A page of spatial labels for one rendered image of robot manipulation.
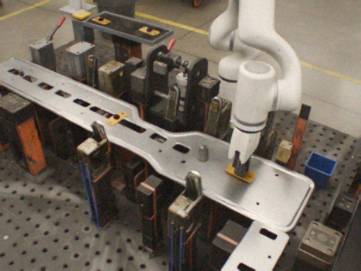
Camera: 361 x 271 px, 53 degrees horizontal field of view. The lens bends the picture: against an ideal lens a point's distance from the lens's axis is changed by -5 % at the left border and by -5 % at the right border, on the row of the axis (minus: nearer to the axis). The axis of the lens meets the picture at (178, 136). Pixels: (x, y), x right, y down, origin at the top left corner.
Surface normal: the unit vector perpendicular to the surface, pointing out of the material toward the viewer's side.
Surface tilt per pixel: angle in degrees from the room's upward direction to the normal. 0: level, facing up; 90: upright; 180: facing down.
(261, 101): 89
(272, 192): 0
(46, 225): 0
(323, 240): 0
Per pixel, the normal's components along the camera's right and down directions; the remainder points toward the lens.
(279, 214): 0.02, -0.77
